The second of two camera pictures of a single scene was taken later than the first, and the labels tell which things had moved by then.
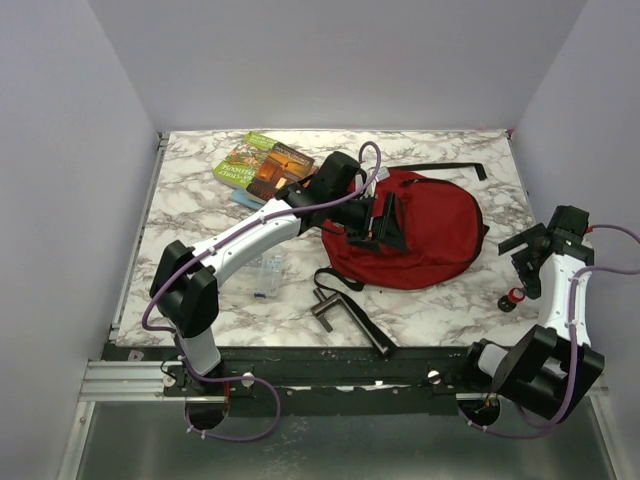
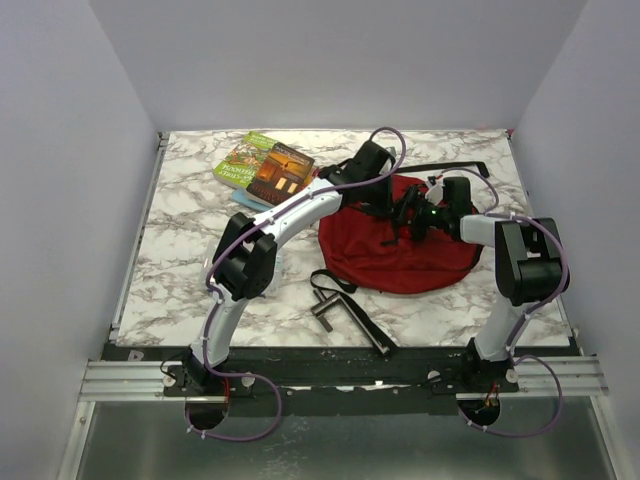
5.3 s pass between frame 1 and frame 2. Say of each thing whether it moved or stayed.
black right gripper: moved
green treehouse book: stayed
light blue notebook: stayed
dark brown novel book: stayed
